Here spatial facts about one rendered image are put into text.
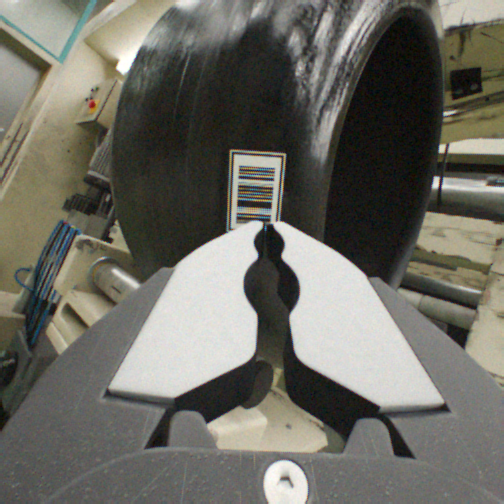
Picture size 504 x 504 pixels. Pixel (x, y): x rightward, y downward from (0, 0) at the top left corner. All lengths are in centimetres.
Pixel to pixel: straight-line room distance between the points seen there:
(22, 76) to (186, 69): 65
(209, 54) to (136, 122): 11
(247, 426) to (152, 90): 32
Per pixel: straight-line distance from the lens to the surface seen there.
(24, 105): 89
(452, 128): 91
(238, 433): 29
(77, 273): 52
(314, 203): 24
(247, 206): 22
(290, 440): 47
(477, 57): 92
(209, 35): 28
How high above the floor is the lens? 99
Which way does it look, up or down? 5 degrees up
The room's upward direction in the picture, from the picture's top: 23 degrees clockwise
